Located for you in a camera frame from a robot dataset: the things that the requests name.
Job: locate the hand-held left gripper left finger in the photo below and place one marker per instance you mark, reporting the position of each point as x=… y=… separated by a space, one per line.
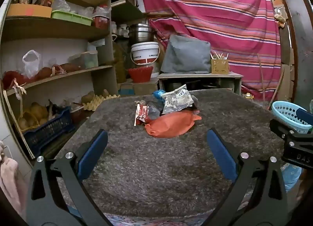
x=94 y=154

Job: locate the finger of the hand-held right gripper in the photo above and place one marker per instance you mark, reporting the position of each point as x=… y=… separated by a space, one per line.
x=280 y=128
x=305 y=116

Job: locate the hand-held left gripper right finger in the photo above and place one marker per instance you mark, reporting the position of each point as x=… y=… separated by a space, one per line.
x=220 y=154

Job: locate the light blue plastic basket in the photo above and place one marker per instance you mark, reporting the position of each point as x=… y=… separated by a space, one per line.
x=285 y=113

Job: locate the orange plastic bag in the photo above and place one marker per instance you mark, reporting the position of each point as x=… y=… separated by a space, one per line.
x=171 y=124

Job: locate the red snack wrapper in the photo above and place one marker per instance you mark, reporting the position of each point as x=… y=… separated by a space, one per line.
x=141 y=114

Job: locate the silver foil packet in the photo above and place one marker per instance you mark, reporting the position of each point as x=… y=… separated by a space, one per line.
x=177 y=100

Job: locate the blue plastic bag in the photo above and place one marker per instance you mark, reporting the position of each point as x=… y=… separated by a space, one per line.
x=159 y=94

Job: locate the stack of cardboard boxes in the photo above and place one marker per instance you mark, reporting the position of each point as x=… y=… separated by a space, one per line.
x=287 y=77

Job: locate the small oil bottle yellow label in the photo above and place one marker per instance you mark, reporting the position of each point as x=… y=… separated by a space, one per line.
x=249 y=95

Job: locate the dark blue plastic crate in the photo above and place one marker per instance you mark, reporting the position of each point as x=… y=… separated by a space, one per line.
x=51 y=128

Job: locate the broom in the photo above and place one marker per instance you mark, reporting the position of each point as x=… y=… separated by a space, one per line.
x=262 y=79

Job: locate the egg carton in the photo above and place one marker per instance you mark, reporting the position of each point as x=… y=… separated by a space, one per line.
x=102 y=100

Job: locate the large potato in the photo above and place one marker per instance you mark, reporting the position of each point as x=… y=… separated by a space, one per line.
x=88 y=97

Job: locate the small potato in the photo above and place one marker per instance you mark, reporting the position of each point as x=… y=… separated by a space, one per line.
x=105 y=93

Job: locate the potatoes in mesh bag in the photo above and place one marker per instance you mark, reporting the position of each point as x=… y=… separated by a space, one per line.
x=33 y=116

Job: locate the low grey cabinet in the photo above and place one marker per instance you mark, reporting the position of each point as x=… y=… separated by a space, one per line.
x=200 y=78

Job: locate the cardboard box blue label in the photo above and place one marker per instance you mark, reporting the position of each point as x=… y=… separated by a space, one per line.
x=137 y=88

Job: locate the small woven basket with sticks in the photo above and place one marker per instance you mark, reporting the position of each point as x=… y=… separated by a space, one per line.
x=220 y=67

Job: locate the pink towel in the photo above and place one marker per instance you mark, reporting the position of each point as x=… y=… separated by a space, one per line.
x=11 y=182

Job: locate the red plastic basket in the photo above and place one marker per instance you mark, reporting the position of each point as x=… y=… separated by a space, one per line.
x=140 y=74

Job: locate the sweet potatoes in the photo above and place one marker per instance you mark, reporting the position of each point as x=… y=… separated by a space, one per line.
x=58 y=68

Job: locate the clear plastic container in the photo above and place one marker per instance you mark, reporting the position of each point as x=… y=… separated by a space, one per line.
x=84 y=59

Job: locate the large yellow oil bottle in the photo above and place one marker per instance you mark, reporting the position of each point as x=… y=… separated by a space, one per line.
x=119 y=62

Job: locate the bundle of wooden sticks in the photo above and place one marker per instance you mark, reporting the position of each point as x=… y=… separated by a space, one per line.
x=218 y=55

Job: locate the grey cushion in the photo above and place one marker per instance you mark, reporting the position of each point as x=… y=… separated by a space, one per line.
x=185 y=56

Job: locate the white plastic bag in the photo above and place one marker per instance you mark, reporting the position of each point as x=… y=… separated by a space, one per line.
x=31 y=66

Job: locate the white plastic bucket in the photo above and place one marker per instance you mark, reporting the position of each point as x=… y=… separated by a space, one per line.
x=145 y=53

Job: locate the wooden shelf unit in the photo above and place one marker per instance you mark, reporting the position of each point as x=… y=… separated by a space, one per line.
x=61 y=30

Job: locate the steel pot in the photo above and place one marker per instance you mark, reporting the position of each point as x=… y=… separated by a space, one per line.
x=140 y=33

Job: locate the small red mesh basket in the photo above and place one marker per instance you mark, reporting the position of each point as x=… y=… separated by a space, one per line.
x=100 y=22

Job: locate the red striped cloth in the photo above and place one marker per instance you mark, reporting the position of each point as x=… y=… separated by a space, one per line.
x=207 y=13

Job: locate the green plastic tray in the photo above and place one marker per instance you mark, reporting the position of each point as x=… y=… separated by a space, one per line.
x=71 y=17

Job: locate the orange cardboard box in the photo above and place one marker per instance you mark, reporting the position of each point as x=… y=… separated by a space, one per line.
x=29 y=10

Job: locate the grey door brown frame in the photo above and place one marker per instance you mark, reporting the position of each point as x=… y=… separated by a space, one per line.
x=299 y=33

